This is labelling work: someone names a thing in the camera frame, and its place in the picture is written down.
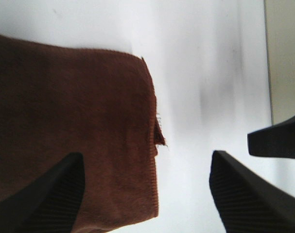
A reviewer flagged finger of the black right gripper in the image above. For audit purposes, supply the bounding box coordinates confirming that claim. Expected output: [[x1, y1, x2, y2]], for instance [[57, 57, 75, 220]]
[[247, 116, 295, 159]]

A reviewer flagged beige storage box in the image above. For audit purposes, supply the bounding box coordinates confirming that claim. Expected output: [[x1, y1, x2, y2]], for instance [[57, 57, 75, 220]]
[[264, 0, 295, 124]]

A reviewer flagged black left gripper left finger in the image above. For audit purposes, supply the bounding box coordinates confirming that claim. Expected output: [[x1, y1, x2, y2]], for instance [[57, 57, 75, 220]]
[[0, 152, 85, 233]]

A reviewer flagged brown square towel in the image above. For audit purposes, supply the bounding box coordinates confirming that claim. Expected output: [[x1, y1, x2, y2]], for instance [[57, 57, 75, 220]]
[[0, 35, 165, 233]]

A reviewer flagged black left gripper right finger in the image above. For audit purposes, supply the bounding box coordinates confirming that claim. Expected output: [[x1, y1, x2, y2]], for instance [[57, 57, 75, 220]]
[[209, 150, 295, 233]]

